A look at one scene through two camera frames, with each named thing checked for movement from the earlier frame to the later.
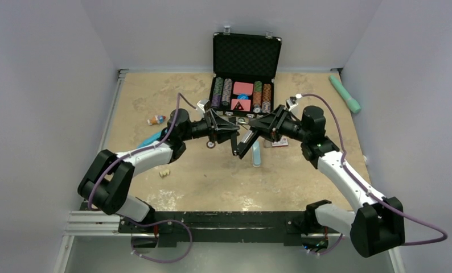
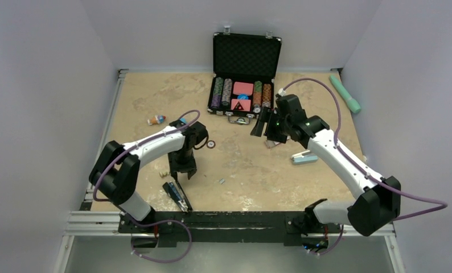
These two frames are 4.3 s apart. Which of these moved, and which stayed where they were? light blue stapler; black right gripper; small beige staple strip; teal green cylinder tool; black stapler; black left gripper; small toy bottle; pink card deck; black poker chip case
Moved: light blue stapler; black left gripper; black stapler
Stayed: black right gripper; pink card deck; small beige staple strip; teal green cylinder tool; small toy bottle; black poker chip case
